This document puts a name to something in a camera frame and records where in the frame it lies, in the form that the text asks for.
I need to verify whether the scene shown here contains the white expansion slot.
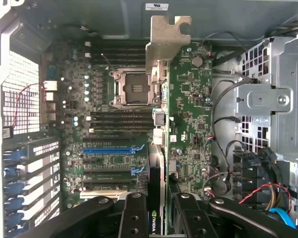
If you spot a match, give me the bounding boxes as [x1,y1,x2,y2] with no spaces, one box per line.
[79,189,128,200]

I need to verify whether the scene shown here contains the blue expansion slot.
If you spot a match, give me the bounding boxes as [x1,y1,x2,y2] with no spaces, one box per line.
[82,145,146,156]

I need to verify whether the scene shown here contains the green motherboard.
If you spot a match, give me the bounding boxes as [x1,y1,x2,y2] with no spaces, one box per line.
[39,39,213,211]

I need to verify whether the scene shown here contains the CPU socket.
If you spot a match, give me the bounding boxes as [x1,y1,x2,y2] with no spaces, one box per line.
[108,68,162,110]

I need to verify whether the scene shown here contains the silver metal drive cage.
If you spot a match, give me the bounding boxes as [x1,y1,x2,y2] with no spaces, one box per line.
[234,37,298,159]

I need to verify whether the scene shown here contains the round coin cell battery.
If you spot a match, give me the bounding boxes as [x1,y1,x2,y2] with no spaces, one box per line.
[191,56,204,67]

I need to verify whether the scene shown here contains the black open PC case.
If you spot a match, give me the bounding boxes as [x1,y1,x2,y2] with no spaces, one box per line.
[0,0,298,238]

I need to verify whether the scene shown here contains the coloured power wire bundle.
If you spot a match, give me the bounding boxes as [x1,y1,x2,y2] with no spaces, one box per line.
[238,182,293,211]

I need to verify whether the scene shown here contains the blue SATA wire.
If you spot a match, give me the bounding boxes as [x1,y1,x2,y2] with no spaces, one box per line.
[268,207,298,230]

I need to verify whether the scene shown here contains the small black switch box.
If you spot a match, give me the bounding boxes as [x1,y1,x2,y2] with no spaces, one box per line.
[1,126,14,139]

